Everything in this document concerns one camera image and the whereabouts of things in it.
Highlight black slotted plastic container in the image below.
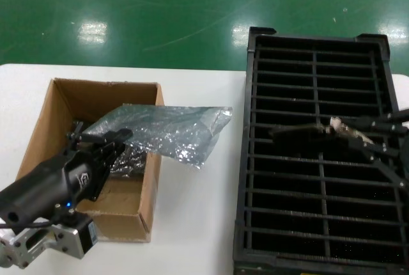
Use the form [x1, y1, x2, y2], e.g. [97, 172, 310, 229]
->
[232, 26, 409, 275]

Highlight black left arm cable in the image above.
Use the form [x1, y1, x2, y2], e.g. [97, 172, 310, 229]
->
[0, 219, 60, 233]

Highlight left wrist camera silver mount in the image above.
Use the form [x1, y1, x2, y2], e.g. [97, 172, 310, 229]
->
[12, 212, 96, 269]

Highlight clear antistatic plastic bag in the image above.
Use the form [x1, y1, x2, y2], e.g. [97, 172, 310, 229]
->
[81, 104, 233, 170]

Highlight brown cardboard box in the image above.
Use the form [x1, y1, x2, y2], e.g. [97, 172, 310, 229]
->
[15, 77, 166, 243]

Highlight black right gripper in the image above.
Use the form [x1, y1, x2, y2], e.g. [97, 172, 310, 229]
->
[343, 109, 409, 190]

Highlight black graphics card silver bracket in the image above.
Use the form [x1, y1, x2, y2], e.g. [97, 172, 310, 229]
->
[267, 116, 374, 150]

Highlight antistatic bags inside box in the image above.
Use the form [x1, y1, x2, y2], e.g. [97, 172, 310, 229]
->
[108, 143, 150, 180]

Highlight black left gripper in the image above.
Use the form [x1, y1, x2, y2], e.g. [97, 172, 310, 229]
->
[0, 120, 134, 224]

